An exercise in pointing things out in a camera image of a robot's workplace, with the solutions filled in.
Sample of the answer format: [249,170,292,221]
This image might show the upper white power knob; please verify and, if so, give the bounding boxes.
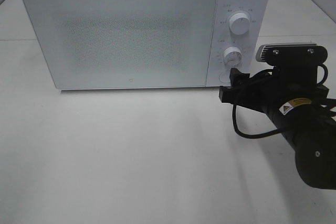
[228,10,251,35]

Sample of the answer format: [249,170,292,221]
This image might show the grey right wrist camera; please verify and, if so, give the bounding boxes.
[256,42,328,67]

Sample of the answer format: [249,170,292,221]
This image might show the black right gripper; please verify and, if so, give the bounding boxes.
[219,65,330,127]

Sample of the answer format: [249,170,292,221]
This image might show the round white door button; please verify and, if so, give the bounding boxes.
[218,71,230,85]

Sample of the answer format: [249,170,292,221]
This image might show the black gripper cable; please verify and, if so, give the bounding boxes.
[232,63,336,140]

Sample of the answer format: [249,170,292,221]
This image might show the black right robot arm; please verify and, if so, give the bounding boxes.
[219,67,335,189]

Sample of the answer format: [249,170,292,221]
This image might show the white microwave door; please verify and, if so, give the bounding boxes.
[23,0,216,90]

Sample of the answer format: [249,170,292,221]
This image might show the white timer knob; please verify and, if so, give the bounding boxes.
[223,46,242,66]

